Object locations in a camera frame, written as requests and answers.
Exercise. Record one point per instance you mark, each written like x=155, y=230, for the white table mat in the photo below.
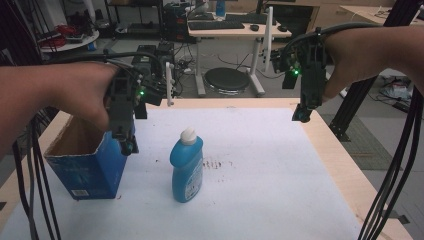
x=253, y=173

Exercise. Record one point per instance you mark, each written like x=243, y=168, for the black keyboard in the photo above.
x=216, y=25

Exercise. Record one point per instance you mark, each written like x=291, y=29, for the blue bottle with white cap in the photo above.
x=186, y=170

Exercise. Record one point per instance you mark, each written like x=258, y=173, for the wooden side desk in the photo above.
x=370, y=13

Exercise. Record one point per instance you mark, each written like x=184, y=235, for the round white table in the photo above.
x=78, y=42

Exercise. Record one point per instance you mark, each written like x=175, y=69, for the black equipment box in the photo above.
x=146, y=55

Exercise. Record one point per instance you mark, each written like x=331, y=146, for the person's left hand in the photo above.
x=80, y=93

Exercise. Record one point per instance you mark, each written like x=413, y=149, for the blue drink bottle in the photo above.
x=220, y=8

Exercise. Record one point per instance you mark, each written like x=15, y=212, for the light wooden office desk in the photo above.
x=233, y=32

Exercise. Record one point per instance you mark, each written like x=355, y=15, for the black computer tower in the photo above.
x=175, y=23

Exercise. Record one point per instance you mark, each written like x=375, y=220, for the white clamp post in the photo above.
x=170, y=83

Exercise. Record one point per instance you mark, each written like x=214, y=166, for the blue cardboard box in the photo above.
x=90, y=170

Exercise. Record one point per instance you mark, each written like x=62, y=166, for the round black stool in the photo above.
x=226, y=80

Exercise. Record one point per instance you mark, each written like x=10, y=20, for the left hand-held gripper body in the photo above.
x=121, y=100

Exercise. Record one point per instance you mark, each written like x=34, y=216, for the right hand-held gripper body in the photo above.
x=313, y=73

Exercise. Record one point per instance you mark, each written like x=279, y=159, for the black computer mouse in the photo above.
x=254, y=27
x=282, y=28

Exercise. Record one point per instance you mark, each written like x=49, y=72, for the person's right hand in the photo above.
x=356, y=56

